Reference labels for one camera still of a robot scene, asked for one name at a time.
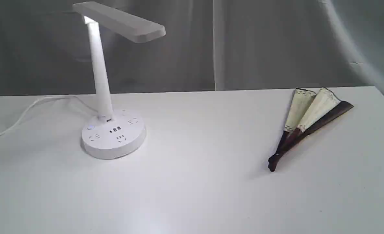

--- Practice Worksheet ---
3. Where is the paper folding fan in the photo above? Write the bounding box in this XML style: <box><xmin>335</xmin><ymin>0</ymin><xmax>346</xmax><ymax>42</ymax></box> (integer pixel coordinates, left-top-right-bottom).
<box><xmin>267</xmin><ymin>87</ymin><xmax>354</xmax><ymax>172</ymax></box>

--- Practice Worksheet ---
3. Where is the white desk lamp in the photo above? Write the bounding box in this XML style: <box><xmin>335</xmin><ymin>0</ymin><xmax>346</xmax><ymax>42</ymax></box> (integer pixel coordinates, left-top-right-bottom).
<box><xmin>72</xmin><ymin>1</ymin><xmax>166</xmax><ymax>160</ymax></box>

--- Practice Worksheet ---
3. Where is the grey backdrop curtain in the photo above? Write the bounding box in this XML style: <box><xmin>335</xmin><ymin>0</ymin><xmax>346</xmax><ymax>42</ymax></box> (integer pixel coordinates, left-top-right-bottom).
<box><xmin>0</xmin><ymin>0</ymin><xmax>384</xmax><ymax>96</ymax></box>

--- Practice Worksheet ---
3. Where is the white power cable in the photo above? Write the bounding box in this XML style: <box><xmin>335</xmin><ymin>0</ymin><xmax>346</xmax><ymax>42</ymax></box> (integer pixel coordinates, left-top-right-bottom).
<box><xmin>0</xmin><ymin>96</ymin><xmax>99</xmax><ymax>140</ymax></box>

